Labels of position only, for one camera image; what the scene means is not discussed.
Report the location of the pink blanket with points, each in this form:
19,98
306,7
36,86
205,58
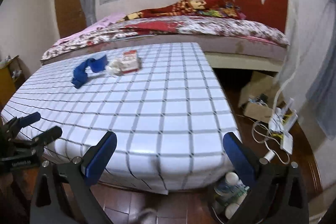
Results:
106,21

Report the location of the red patterned blanket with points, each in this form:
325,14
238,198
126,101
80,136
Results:
205,8

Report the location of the grey curtain right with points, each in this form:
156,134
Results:
320,98

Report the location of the red white small carton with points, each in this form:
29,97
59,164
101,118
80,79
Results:
129,62

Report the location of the white grid tablecloth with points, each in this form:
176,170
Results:
169,117

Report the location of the dark blue cloth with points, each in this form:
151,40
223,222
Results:
80,76

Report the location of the white wifi router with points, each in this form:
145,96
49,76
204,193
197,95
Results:
281,122

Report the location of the blue plastic cup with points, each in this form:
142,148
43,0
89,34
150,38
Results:
98,62

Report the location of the yellow side cabinet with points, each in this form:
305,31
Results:
12,77

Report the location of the black trash bin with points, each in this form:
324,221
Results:
216,210

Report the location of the green white milk carton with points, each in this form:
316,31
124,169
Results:
232,193

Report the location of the blue patterned paper cup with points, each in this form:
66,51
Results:
227,185

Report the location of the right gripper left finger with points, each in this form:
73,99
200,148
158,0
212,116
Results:
62,192

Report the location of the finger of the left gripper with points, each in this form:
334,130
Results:
11,129
44,136

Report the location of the red heart headboard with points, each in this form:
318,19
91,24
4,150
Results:
272,13

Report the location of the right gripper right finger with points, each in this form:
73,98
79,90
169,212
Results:
276,194

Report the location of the red paper cup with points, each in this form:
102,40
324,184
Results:
233,207

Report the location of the white tissue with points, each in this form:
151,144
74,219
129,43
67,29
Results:
114,67

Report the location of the cardboard box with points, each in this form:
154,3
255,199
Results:
257,97

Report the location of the bed with floral sheet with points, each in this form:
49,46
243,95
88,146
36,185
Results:
217,35

